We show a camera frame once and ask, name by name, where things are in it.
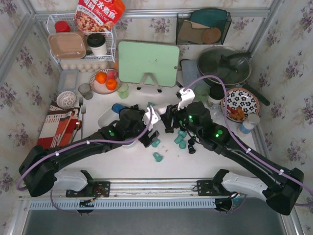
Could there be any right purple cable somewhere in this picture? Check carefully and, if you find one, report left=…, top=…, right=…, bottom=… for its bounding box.
left=183, top=74, right=313, bottom=216

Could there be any white wire rack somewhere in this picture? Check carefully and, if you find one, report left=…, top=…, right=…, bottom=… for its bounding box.
left=46, top=13, right=116, bottom=64

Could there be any teal plate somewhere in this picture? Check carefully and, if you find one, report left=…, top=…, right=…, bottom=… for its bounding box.
left=190, top=8, right=227, bottom=30

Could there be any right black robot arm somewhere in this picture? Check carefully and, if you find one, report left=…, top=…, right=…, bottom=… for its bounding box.
left=160, top=101, right=304, bottom=215

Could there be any green glass cup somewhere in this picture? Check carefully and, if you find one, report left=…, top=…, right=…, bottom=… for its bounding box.
left=194, top=84, right=210, bottom=103
left=117, top=83, right=129, bottom=99

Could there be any grey glass cup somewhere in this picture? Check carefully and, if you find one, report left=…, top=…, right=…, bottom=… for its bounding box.
left=78, top=83, right=93, bottom=100

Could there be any pink fruit plate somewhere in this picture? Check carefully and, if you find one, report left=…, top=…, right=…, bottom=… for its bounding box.
left=89, top=69, right=121, bottom=94

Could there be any cork round coaster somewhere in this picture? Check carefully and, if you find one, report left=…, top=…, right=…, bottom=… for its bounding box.
left=201, top=27, right=222, bottom=44

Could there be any green glass cup right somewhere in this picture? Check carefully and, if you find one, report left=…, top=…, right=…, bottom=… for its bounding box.
left=194, top=84, right=210, bottom=103

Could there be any clear blue-rimmed container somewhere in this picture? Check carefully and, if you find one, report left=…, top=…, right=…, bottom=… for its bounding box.
left=57, top=69, right=79, bottom=93

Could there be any black coffee capsule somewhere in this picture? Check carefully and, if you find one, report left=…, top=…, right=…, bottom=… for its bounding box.
left=188, top=136, right=196, bottom=145
left=188, top=145, right=196, bottom=154

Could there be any clear plastic bottle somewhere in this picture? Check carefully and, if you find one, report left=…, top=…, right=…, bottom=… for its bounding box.
left=210, top=104, right=223, bottom=121

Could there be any green cutting board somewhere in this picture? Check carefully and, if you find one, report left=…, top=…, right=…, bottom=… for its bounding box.
left=118, top=41, right=179, bottom=87

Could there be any egg carton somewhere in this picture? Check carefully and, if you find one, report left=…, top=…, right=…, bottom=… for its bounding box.
left=60, top=61, right=110, bottom=72

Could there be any orange tangerine left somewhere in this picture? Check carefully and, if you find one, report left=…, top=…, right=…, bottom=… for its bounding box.
left=95, top=71, right=107, bottom=84

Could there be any blue grey cloth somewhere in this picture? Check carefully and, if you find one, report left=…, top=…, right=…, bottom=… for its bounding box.
left=112, top=103, right=127, bottom=114

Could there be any black frying pan with lid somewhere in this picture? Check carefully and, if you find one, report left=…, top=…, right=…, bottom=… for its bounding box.
left=197, top=47, right=270, bottom=106

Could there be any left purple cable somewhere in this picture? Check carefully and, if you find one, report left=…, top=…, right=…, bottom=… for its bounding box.
left=16, top=107, right=157, bottom=216

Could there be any green glass cup left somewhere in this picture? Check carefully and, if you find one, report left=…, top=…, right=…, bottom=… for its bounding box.
left=117, top=83, right=129, bottom=99

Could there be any metal cutting board stand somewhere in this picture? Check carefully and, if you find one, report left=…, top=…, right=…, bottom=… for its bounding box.
left=136, top=72, right=162, bottom=94

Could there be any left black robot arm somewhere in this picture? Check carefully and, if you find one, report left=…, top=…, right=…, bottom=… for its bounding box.
left=16, top=106, right=160, bottom=197

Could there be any white cup black lid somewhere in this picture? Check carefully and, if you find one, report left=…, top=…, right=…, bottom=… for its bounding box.
left=87, top=33, right=107, bottom=55

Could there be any orange tangerine right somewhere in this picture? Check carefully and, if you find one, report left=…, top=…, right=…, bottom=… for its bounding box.
left=106, top=79, right=117, bottom=91

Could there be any white salt bottle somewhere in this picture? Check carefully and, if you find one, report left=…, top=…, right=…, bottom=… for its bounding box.
left=237, top=114, right=260, bottom=136

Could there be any floral patterned plate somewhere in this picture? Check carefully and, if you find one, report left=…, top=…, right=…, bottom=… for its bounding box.
left=221, top=88, right=260, bottom=123

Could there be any teal coffee capsule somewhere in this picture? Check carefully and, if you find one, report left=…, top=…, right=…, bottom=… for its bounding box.
left=174, top=135, right=184, bottom=144
left=147, top=102, right=156, bottom=107
left=153, top=152, right=163, bottom=163
left=179, top=141, right=186, bottom=149
left=151, top=139, right=161, bottom=148
left=178, top=130, right=187, bottom=138

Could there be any orange tangerine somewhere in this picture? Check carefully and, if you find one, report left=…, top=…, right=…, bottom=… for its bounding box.
left=95, top=71, right=107, bottom=84
left=106, top=79, right=117, bottom=91

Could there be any purple cable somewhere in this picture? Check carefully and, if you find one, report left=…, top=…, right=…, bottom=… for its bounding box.
left=183, top=74, right=313, bottom=216
left=16, top=107, right=157, bottom=216

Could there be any white storage basket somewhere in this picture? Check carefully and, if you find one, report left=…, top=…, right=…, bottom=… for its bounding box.
left=97, top=108, right=138, bottom=149

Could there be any white lattice bowl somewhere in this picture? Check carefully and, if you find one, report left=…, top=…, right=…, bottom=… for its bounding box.
left=56, top=91, right=76, bottom=109

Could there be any dark fork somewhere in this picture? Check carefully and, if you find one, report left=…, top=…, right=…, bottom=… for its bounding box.
left=79, top=97, right=84, bottom=111

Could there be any silver fork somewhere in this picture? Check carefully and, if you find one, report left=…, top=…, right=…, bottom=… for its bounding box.
left=81, top=105, right=87, bottom=139

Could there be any black lidded jar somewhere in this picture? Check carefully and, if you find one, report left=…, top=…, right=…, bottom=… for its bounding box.
left=207, top=85, right=224, bottom=107

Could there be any black mesh organizer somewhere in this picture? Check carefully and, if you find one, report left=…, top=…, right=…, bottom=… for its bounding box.
left=176, top=11, right=232, bottom=45

